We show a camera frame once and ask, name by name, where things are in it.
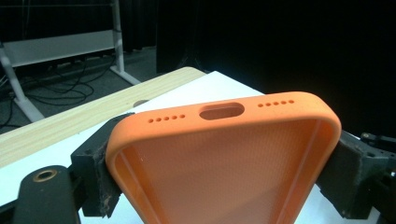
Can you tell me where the white metal desk frame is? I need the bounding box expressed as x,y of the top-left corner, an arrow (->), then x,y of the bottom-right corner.
0,0 -> 143,123

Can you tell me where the dark curtain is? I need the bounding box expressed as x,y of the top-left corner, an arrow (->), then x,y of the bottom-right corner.
120,0 -> 396,139

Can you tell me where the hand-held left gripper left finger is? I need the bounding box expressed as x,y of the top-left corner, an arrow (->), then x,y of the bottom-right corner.
70,112 -> 136,218

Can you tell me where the orange phone case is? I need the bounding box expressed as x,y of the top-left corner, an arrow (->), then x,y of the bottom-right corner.
105,91 -> 343,224

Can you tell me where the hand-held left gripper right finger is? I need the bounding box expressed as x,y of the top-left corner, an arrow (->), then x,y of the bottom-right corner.
316,130 -> 390,220

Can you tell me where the black floor cable bundle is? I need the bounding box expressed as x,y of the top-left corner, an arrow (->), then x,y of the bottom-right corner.
22,54 -> 117,107
0,73 -> 21,132

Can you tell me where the white table cover board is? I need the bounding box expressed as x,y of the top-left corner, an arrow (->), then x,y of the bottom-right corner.
0,70 -> 382,224

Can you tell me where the wooden table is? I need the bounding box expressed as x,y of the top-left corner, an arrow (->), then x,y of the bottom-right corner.
0,65 -> 207,169

